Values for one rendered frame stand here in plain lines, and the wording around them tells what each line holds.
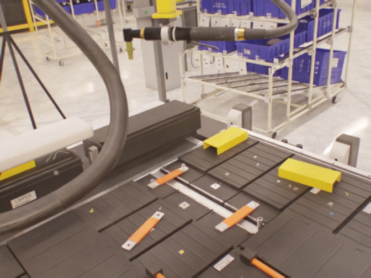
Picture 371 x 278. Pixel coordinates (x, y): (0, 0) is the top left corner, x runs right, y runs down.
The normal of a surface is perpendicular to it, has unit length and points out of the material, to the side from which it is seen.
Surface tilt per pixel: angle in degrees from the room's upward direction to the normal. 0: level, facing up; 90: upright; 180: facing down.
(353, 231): 0
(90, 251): 0
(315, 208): 0
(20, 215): 44
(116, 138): 37
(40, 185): 90
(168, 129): 90
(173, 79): 90
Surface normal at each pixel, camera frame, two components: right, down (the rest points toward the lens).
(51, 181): 0.67, 0.28
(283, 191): -0.07, -0.90
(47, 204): 0.24, -0.40
